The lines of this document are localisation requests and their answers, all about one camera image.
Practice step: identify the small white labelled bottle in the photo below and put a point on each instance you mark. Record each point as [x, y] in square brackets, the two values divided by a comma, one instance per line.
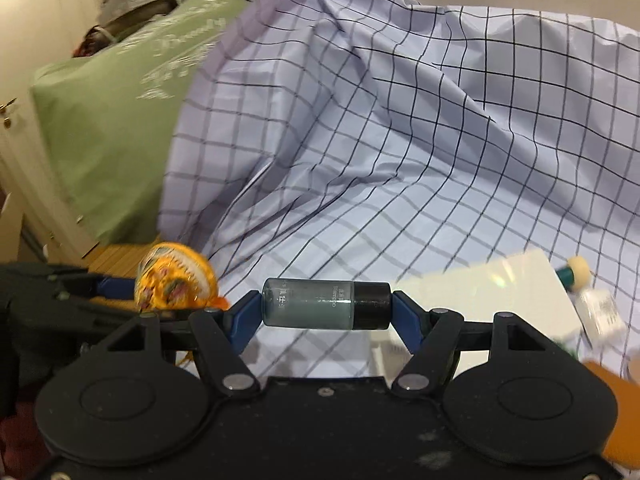
[600, 315]

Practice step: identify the green printed bag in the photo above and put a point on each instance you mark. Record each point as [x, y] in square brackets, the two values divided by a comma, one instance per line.
[125, 135]

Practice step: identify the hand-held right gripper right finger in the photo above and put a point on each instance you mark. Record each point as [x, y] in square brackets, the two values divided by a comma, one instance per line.
[407, 320]

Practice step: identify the yellow patterned pouch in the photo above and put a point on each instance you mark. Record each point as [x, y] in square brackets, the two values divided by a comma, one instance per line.
[175, 277]

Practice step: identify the brown leather case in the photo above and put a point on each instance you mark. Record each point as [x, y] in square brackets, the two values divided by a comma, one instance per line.
[620, 410]

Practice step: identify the checkered light blue sheet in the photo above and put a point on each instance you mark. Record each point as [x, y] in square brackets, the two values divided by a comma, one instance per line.
[400, 135]

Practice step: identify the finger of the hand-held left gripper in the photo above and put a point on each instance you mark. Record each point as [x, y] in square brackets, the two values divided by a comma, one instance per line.
[100, 310]
[117, 287]

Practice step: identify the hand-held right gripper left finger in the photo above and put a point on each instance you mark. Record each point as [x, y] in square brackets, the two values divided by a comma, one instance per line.
[245, 317]

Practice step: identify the white cardboard box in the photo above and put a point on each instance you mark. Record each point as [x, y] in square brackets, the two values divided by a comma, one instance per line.
[500, 300]

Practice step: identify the teal bottle with black cap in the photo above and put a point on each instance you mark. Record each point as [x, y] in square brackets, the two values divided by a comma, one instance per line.
[320, 305]

